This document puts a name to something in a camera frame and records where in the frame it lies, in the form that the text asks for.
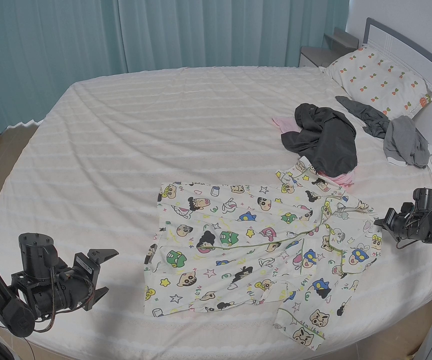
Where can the white printed pillow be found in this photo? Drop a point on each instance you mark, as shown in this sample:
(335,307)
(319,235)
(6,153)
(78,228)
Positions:
(381,77)

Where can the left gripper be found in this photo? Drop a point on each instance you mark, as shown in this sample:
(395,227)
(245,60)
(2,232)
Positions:
(77,287)

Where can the dark grey garment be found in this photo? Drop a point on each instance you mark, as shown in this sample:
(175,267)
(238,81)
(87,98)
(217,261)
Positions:
(368,116)

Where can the grey bedside table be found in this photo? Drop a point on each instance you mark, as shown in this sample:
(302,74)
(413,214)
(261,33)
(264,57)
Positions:
(319,55)

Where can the black garment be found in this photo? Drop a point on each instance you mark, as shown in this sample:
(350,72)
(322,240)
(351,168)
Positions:
(332,141)

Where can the white printed pyjama top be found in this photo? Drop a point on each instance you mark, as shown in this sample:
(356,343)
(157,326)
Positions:
(238,253)

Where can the bed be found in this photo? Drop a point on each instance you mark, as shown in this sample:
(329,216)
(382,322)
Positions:
(133,156)

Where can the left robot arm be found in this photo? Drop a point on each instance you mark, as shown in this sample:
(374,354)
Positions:
(17,306)

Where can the blue-green curtain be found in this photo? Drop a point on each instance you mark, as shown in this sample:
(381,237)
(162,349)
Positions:
(231,17)
(43,39)

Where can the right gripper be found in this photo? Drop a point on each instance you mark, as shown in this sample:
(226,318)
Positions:
(398,223)

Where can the pink garment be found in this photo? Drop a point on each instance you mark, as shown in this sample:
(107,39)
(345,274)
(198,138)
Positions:
(286,124)

